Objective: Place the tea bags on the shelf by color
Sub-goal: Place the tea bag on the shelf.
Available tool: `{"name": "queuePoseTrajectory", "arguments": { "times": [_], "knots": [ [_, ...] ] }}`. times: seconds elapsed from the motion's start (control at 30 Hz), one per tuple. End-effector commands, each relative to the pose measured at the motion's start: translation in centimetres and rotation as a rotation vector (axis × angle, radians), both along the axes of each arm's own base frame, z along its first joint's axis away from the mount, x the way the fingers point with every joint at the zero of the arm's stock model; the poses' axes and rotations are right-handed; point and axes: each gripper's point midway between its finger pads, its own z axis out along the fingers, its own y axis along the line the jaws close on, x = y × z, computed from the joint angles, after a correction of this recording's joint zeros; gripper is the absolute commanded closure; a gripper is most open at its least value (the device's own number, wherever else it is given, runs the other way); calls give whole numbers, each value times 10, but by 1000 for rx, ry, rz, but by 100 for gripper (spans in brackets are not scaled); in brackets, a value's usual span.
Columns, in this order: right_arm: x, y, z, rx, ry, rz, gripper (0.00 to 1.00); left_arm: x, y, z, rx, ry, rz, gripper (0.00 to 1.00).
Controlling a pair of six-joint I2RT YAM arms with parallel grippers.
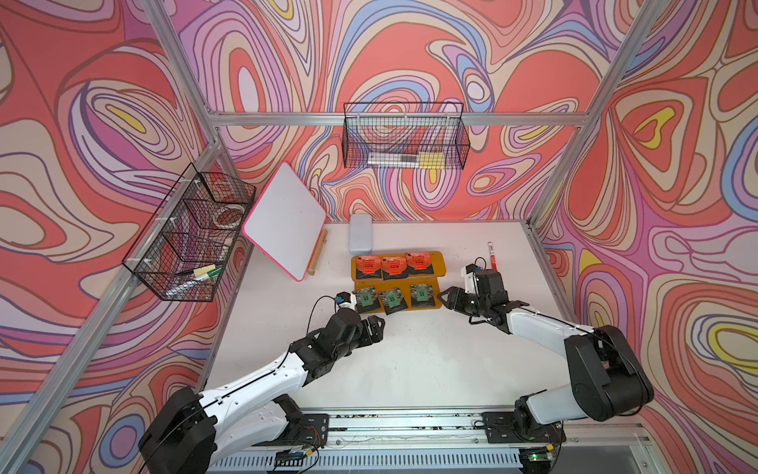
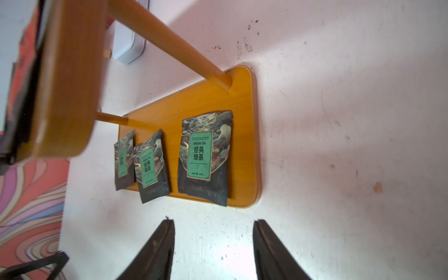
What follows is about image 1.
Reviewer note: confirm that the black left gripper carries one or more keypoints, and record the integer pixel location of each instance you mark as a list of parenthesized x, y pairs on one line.
[(376, 334)]

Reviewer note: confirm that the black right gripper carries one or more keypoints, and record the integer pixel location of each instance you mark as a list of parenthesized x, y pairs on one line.
[(455, 297)]

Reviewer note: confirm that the green tea bag large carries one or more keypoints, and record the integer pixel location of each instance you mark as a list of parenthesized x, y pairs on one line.
[(367, 300)]

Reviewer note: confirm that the green tea bag small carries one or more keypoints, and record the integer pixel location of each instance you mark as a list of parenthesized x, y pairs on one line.
[(393, 301)]

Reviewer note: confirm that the red tea bag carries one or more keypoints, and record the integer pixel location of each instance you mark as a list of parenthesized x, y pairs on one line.
[(419, 263), (395, 268), (368, 267)]

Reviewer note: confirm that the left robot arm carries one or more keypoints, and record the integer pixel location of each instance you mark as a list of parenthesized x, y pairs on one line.
[(193, 430)]

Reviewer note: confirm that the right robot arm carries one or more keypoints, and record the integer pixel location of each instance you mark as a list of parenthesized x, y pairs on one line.
[(606, 378)]

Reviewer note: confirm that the yellow wooden two-tier shelf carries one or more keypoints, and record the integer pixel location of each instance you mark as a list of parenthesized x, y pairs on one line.
[(439, 267)]

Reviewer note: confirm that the red whiteboard marker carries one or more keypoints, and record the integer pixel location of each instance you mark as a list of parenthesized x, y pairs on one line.
[(493, 258)]

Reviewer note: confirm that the white plastic box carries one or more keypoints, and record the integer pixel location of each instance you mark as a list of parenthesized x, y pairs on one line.
[(360, 234)]

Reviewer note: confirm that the wooden whiteboard stand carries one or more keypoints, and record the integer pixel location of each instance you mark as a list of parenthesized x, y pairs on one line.
[(317, 252)]

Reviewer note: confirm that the pink-framed whiteboard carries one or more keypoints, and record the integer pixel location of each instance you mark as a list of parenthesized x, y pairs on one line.
[(286, 222)]

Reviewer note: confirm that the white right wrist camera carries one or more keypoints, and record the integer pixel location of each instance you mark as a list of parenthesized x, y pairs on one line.
[(470, 275)]

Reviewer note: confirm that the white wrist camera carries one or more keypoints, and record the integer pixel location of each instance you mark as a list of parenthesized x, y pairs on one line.
[(346, 300), (470, 275)]

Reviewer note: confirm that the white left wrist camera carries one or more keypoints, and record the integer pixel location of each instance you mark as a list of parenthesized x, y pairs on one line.
[(346, 300)]

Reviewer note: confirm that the black wire basket back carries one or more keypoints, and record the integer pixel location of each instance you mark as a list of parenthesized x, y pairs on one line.
[(427, 136)]

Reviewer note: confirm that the black wire basket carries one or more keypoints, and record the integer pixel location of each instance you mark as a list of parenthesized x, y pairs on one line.
[(184, 250), (427, 136)]

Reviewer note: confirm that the black wire basket left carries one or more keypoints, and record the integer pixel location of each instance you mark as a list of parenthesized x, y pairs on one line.
[(184, 250)]

